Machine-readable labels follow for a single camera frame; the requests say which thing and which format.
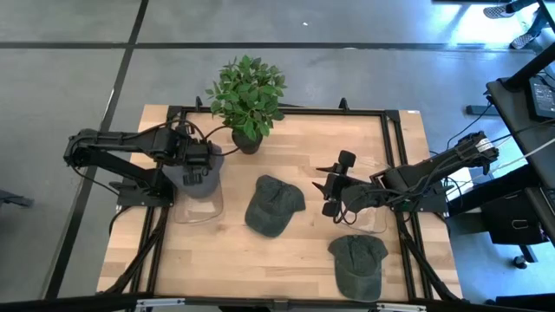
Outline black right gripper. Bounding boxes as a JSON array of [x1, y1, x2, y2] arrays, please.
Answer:
[[310, 150, 379, 218]]

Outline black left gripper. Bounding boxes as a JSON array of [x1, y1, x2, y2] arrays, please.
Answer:
[[181, 137, 215, 187]]

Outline grey hat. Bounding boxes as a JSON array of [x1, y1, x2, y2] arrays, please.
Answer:
[[162, 144, 225, 200]]

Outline faded green cap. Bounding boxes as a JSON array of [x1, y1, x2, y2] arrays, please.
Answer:
[[327, 234, 389, 302], [244, 174, 307, 238]]

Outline green potted plant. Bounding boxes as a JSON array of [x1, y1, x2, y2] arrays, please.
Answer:
[[205, 55, 287, 156]]

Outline black desk foot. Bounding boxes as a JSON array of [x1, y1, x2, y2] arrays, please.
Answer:
[[465, 103, 500, 117]]

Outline black crossbar with silver brackets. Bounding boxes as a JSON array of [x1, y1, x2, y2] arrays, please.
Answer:
[[0, 293, 555, 312]]

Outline black floor stand foot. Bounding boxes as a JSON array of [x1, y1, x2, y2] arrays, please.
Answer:
[[0, 188, 36, 209]]

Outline black drawer cabinet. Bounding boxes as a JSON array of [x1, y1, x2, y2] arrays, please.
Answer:
[[478, 188, 549, 247]]

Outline black desk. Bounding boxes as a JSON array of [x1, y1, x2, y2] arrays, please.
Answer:
[[485, 50, 555, 244]]

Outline black keyboard device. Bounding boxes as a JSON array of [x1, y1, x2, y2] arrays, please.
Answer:
[[527, 74, 555, 123]]

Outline person's shoe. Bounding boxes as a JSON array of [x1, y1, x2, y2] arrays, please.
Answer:
[[509, 31, 540, 50], [482, 3, 516, 20]]

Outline person's leg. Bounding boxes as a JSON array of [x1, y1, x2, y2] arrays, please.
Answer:
[[526, 7, 549, 41], [505, 0, 543, 14]]

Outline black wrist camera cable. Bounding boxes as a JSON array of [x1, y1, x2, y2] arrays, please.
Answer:
[[202, 124, 242, 159]]

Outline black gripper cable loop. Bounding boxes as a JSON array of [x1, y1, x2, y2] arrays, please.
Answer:
[[332, 206, 362, 225]]

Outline black table frame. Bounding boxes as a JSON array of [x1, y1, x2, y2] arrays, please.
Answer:
[[128, 95, 434, 302]]

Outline black cable bundle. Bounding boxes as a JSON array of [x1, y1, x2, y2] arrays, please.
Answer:
[[101, 205, 171, 296], [395, 211, 463, 303]]

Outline thin black cable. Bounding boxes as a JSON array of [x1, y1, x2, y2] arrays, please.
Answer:
[[445, 101, 496, 151]]

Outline white cable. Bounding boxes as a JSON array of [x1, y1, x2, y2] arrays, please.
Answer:
[[491, 137, 555, 174]]

